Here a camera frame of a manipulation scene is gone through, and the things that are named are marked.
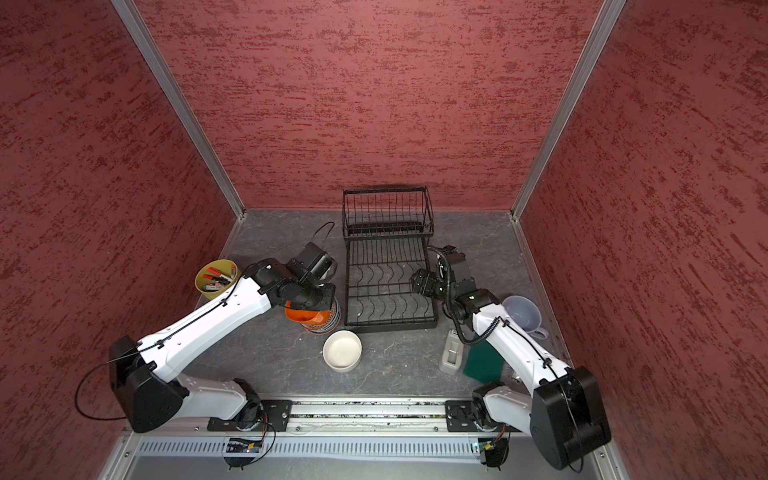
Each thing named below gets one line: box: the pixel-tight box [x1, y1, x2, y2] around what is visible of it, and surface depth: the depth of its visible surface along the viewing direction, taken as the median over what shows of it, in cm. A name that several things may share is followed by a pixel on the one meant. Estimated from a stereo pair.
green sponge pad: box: [464, 339, 504, 384], surface depth 83 cm
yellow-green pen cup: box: [194, 259, 242, 301], surface depth 89 cm
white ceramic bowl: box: [322, 329, 363, 373], surface depth 85 cm
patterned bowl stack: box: [301, 298, 342, 335], surface depth 83 cm
